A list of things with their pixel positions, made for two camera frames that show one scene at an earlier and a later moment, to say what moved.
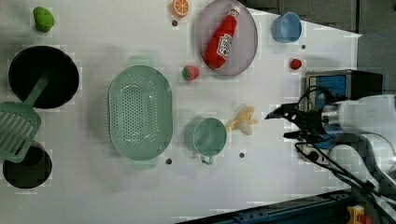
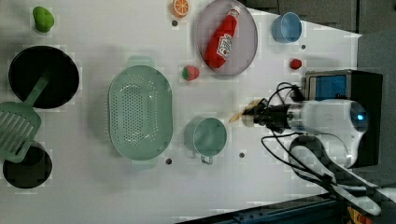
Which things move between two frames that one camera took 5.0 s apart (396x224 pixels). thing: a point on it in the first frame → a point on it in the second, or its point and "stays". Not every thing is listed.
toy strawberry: x=190 y=73 stays
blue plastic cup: x=287 y=27 stays
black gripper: x=310 y=122 → x=275 y=117
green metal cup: x=207 y=136 stays
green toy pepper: x=44 y=19 stays
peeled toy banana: x=243 y=120 → x=254 y=103
